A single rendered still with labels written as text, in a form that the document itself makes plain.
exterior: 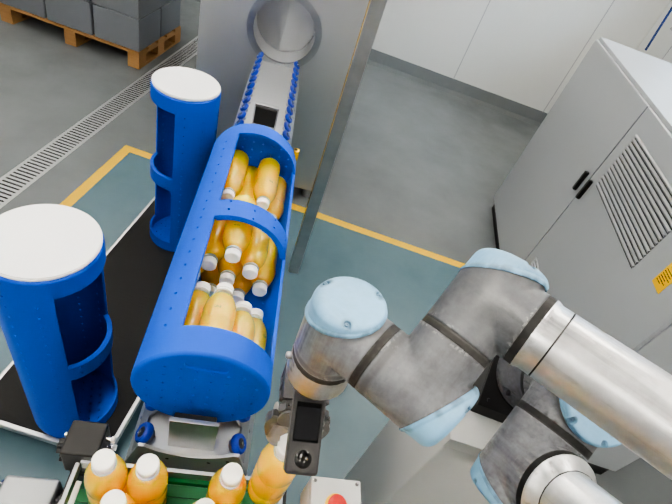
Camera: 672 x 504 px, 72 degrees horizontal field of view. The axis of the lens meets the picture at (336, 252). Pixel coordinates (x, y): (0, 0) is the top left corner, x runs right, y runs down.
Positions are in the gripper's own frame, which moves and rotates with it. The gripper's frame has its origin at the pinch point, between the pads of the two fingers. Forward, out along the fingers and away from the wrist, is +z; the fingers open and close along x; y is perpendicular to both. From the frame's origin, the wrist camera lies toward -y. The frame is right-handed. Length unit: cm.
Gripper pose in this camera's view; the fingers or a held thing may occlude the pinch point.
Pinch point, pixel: (287, 445)
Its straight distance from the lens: 84.1
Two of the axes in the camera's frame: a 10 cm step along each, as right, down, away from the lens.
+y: 0.0, -7.0, 7.2
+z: -2.7, 6.9, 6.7
